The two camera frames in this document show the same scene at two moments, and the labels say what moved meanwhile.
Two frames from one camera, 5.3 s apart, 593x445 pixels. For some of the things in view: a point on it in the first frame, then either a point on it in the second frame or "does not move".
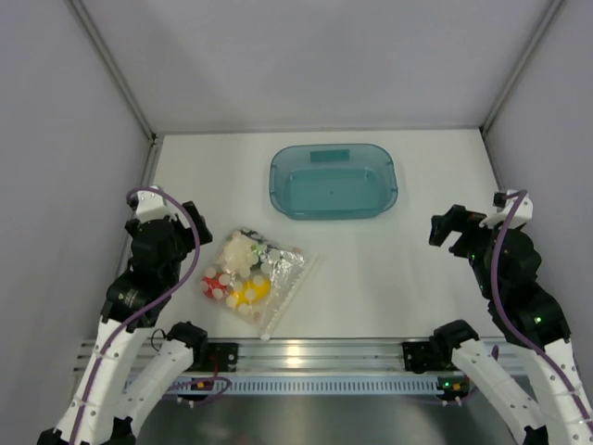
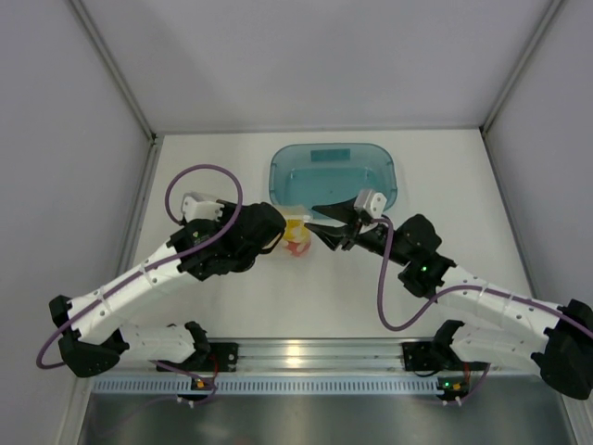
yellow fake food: [251, 291] to [296, 231]
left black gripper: [188, 235] to [230, 209]
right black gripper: [441, 224] to [345, 212]
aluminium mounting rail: [283, 356] does not move
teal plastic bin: [331, 182] does not move
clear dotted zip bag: [257, 277] to [296, 236]
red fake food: [212, 286] to [293, 247]
